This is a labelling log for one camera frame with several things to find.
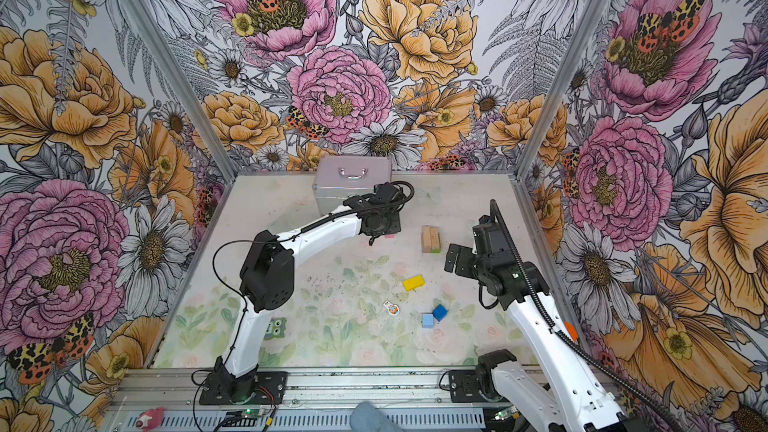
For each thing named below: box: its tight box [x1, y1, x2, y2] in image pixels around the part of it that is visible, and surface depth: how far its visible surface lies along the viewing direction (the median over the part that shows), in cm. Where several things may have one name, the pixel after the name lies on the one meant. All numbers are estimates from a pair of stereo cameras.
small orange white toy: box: [383, 300, 400, 316], surface depth 88 cm
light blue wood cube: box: [422, 313, 434, 329], surface depth 86 cm
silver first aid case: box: [312, 156, 392, 215], surface depth 104 cm
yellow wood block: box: [403, 275, 425, 292], surface depth 94 cm
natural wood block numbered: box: [430, 226, 442, 253], surface depth 101 cm
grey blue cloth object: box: [350, 401, 400, 432], surface depth 69 cm
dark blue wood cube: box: [432, 304, 449, 322], surface depth 87 cm
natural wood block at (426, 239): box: [421, 225, 432, 253], surface depth 101 cm
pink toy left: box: [136, 406, 165, 432], surface depth 69 cm
